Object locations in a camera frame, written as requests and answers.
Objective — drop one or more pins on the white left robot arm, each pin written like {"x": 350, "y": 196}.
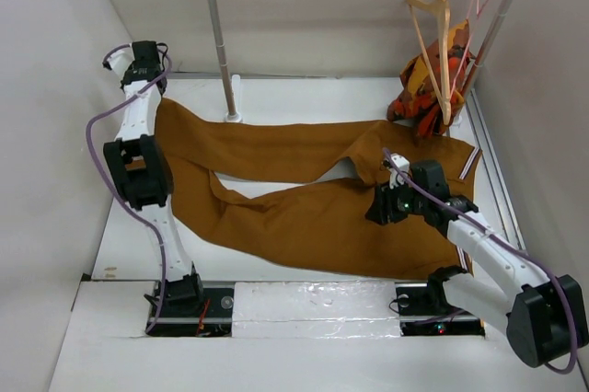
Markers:
{"x": 142, "y": 176}

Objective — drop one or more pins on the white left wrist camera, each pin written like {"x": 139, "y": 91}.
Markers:
{"x": 118, "y": 62}

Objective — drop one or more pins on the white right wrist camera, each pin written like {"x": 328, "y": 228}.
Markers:
{"x": 398, "y": 167}

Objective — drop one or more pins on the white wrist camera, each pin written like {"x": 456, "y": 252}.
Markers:
{"x": 118, "y": 62}
{"x": 398, "y": 167}

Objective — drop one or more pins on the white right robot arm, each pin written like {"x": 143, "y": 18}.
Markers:
{"x": 541, "y": 315}

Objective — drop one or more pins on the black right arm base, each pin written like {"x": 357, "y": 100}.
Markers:
{"x": 423, "y": 311}

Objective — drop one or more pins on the brown trousers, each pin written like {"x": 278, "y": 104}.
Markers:
{"x": 297, "y": 195}

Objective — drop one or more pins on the pink wire hanger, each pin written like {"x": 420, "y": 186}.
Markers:
{"x": 475, "y": 10}

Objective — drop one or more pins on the orange patterned garment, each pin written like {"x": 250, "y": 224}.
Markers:
{"x": 417, "y": 101}

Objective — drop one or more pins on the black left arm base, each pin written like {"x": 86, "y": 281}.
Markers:
{"x": 192, "y": 308}

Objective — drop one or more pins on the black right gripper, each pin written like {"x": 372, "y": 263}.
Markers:
{"x": 382, "y": 204}

